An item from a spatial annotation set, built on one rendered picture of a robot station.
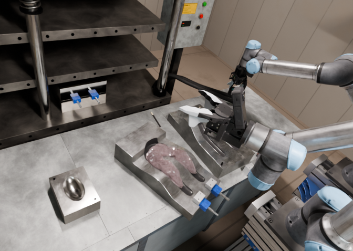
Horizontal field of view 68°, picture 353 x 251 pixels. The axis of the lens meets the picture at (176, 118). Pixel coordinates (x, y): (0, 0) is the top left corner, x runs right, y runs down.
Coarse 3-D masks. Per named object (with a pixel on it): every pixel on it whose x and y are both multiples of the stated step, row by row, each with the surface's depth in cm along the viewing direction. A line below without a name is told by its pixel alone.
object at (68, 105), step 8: (80, 80) 152; (88, 80) 154; (96, 80) 155; (104, 80) 157; (56, 88) 149; (64, 88) 144; (72, 88) 147; (80, 88) 150; (88, 88) 153; (96, 88) 157; (104, 88) 160; (56, 96) 155; (64, 96) 147; (72, 96) 151; (80, 96) 154; (88, 96) 157; (104, 96) 164; (64, 104) 151; (72, 104) 154; (88, 104) 161; (96, 104) 165
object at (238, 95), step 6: (234, 90) 69; (240, 90) 68; (234, 96) 69; (240, 96) 68; (234, 102) 70; (240, 102) 69; (234, 108) 70; (240, 108) 69; (234, 114) 71; (240, 114) 70; (240, 120) 71; (246, 120) 74; (240, 126) 72
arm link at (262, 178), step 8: (256, 160) 80; (256, 168) 77; (264, 168) 74; (248, 176) 81; (256, 176) 77; (264, 176) 75; (272, 176) 74; (256, 184) 78; (264, 184) 77; (272, 184) 77
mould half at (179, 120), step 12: (168, 120) 166; (180, 120) 160; (180, 132) 158; (192, 132) 148; (192, 144) 151; (204, 144) 146; (216, 144) 148; (228, 144) 150; (204, 156) 145; (216, 156) 140; (228, 156) 142; (252, 156) 151; (216, 168) 139; (228, 168) 139
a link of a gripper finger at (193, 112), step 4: (180, 108) 72; (184, 108) 71; (188, 108) 71; (192, 108) 71; (196, 108) 72; (188, 112) 71; (192, 112) 71; (196, 112) 71; (204, 112) 71; (208, 112) 72; (192, 116) 72; (196, 116) 71; (192, 120) 73; (196, 120) 73; (200, 120) 73; (204, 120) 74; (208, 120) 74; (192, 124) 74; (196, 124) 74
